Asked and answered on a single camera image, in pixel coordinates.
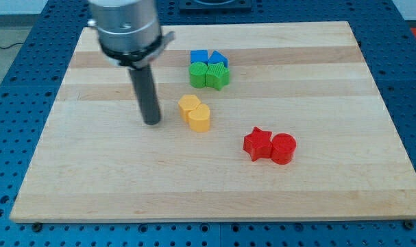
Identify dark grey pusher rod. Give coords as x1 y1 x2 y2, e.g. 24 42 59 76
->
129 65 161 125

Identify yellow hexagon block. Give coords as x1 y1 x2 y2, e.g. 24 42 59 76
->
178 95 201 122

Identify green cylinder block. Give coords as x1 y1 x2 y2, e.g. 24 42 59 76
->
188 62 208 89

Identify blue cube block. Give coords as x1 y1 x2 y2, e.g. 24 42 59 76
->
190 50 208 64

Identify yellow heart block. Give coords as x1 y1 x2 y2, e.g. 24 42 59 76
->
188 104 210 132

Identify green star block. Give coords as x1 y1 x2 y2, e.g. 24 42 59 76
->
206 62 230 91

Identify blue triangle block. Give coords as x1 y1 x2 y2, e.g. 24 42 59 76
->
208 50 228 68

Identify black mounting plate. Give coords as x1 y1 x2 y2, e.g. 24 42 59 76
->
178 0 252 13

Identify wooden board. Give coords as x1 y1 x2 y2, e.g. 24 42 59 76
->
10 21 416 223

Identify red star block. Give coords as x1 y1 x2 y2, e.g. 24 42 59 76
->
243 126 272 161

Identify red cylinder block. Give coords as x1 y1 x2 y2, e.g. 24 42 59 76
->
271 133 297 165

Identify black cable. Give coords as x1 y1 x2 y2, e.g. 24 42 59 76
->
0 33 25 50

